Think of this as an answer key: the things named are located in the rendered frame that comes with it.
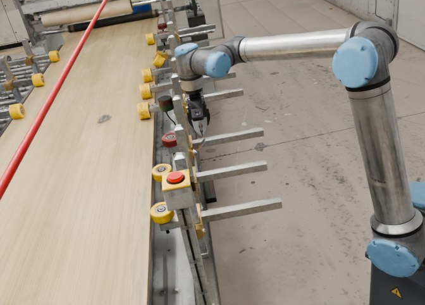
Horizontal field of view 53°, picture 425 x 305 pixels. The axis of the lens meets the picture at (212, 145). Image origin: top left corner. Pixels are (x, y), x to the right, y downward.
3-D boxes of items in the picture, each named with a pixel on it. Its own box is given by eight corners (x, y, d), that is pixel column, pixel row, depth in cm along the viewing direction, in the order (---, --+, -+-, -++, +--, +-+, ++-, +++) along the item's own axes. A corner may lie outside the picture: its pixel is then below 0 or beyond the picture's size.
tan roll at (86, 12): (189, 0, 391) (186, -14, 385) (190, 2, 380) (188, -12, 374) (35, 28, 389) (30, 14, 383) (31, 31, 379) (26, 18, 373)
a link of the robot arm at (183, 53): (186, 50, 151) (167, 48, 158) (192, 83, 158) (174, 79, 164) (203, 42, 157) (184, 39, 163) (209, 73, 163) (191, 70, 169)
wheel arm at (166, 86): (235, 74, 234) (234, 69, 232) (236, 77, 231) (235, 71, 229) (145, 92, 233) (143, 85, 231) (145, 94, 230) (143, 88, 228)
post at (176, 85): (195, 157, 223) (178, 71, 199) (196, 161, 220) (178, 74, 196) (189, 159, 223) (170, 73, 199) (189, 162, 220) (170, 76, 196)
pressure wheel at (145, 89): (148, 80, 229) (150, 92, 226) (151, 88, 237) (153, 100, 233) (137, 81, 229) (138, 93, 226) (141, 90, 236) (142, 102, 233)
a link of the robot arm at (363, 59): (439, 252, 135) (400, 20, 109) (418, 289, 125) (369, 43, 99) (391, 242, 147) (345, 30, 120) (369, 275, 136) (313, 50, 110)
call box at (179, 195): (194, 192, 112) (188, 168, 108) (195, 209, 106) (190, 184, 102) (167, 197, 112) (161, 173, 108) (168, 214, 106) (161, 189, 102)
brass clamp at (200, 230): (203, 213, 156) (200, 202, 154) (206, 238, 144) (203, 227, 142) (186, 216, 156) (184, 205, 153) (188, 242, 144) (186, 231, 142)
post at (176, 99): (199, 185, 202) (179, 93, 178) (200, 190, 199) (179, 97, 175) (191, 186, 202) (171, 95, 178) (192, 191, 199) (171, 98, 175)
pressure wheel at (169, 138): (183, 151, 199) (178, 130, 193) (184, 160, 192) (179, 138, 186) (166, 154, 199) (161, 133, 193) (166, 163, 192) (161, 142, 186)
